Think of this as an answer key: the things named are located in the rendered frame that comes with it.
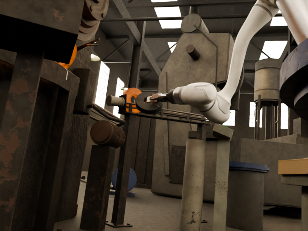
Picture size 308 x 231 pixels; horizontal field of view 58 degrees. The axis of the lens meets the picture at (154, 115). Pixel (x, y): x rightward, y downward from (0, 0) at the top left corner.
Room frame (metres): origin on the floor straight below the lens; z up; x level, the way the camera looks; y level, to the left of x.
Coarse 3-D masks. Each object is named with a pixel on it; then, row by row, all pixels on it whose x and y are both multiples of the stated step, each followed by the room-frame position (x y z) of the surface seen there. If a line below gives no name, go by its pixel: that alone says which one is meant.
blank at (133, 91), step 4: (132, 88) 1.59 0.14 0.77; (136, 88) 1.61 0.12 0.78; (124, 92) 1.58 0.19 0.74; (128, 92) 1.57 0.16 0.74; (132, 92) 1.59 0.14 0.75; (136, 92) 1.61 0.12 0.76; (140, 92) 1.63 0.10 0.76; (128, 96) 1.57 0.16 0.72; (136, 96) 1.62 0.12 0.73; (128, 100) 1.58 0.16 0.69; (128, 104) 1.58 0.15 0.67; (128, 108) 1.58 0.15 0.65; (136, 112) 1.62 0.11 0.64
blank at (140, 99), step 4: (144, 92) 1.54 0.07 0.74; (148, 92) 1.54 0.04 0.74; (152, 92) 1.54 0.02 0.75; (140, 96) 1.52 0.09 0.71; (144, 96) 1.52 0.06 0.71; (148, 96) 1.52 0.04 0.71; (136, 100) 1.49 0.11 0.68; (140, 100) 1.50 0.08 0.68; (144, 100) 1.53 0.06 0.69; (136, 104) 1.49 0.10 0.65; (140, 104) 1.48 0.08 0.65; (144, 104) 1.48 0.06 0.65; (148, 104) 1.48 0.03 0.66; (152, 104) 1.49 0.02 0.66; (156, 104) 1.49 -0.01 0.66; (160, 104) 1.49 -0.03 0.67; (140, 108) 1.47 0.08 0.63; (144, 108) 1.47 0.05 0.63; (148, 108) 1.47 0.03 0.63; (152, 108) 1.47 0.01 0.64; (156, 108) 1.47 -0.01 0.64; (160, 108) 1.49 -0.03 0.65; (144, 112) 1.48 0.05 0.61; (148, 112) 1.48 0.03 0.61; (152, 112) 1.48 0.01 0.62; (156, 112) 1.49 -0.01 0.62
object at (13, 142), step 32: (0, 0) 0.52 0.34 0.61; (32, 0) 0.54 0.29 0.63; (64, 0) 0.57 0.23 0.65; (0, 32) 0.63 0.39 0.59; (32, 32) 0.60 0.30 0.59; (64, 32) 0.58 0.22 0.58; (32, 64) 0.67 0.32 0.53; (32, 96) 0.67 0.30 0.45; (0, 128) 0.65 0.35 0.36; (0, 160) 0.66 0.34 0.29; (0, 192) 0.66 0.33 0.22; (0, 224) 0.67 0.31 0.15
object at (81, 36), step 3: (99, 21) 1.42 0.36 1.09; (96, 27) 1.40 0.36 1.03; (96, 30) 1.40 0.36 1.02; (81, 33) 1.27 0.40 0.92; (84, 33) 1.29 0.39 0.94; (87, 33) 1.32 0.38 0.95; (90, 33) 1.35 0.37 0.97; (93, 33) 1.38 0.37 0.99; (78, 36) 1.25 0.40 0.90; (81, 36) 1.27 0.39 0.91; (84, 36) 1.30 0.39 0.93; (87, 36) 1.32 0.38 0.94; (90, 36) 1.35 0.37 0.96; (78, 39) 1.26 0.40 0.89; (81, 39) 1.27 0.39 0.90; (84, 39) 1.30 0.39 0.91; (87, 39) 1.33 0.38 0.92
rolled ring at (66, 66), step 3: (75, 45) 1.14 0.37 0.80; (75, 48) 1.15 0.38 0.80; (75, 51) 1.17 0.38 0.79; (72, 54) 1.17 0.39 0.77; (75, 54) 1.18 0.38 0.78; (72, 57) 1.18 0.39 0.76; (72, 60) 1.20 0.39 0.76; (60, 63) 1.19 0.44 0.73; (63, 63) 1.19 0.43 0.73; (63, 66) 1.19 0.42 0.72; (66, 66) 1.20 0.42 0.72; (69, 66) 1.22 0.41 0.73
